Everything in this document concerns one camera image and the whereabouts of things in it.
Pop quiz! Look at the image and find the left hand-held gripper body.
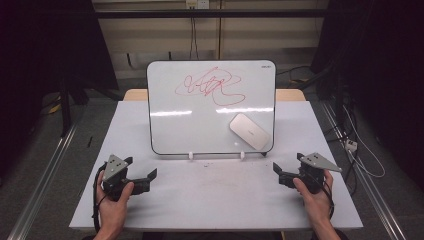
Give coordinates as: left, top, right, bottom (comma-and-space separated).
101, 154, 151, 202

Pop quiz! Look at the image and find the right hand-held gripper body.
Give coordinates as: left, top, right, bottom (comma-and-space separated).
279, 152, 343, 195

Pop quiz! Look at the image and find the white whiteboard eraser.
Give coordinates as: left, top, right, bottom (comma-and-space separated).
228, 112, 272, 151

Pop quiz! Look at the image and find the white whiteboard with black frame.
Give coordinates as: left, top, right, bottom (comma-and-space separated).
146, 59, 277, 157

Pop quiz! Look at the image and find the person's right hand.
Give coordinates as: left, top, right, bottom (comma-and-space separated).
292, 169, 335, 228

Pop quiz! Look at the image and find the person's left hand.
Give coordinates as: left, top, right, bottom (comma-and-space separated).
95, 181, 135, 231

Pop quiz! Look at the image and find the white power strip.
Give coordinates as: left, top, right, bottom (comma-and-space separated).
344, 138, 359, 153

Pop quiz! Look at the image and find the wooden table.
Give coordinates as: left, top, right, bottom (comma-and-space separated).
123, 88, 307, 102

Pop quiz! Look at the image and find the black metal stand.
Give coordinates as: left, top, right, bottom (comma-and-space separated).
59, 74, 74, 138

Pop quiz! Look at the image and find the black curtain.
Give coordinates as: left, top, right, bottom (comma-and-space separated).
309, 0, 424, 183
0, 0, 120, 168

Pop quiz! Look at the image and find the black horizontal bar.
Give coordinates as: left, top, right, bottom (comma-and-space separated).
94, 8, 329, 20

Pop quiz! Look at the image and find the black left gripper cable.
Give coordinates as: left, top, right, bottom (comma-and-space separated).
92, 163, 108, 233

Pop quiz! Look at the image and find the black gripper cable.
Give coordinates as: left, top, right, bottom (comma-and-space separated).
319, 181, 335, 220
92, 163, 108, 233

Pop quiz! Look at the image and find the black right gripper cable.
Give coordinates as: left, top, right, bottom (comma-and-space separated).
319, 181, 335, 220

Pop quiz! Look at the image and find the bundle of black cables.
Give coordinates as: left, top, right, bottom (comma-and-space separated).
324, 93, 359, 196

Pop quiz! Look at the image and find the white cable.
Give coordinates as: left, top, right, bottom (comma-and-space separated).
342, 105, 387, 179

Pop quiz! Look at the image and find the aluminium floor rail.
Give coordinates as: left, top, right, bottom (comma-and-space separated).
320, 100, 408, 240
6, 124, 79, 240

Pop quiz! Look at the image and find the black hanging cable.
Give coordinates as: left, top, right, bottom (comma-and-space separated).
189, 9, 198, 61

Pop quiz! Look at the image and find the white wall socket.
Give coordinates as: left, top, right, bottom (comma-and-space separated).
185, 0, 211, 10

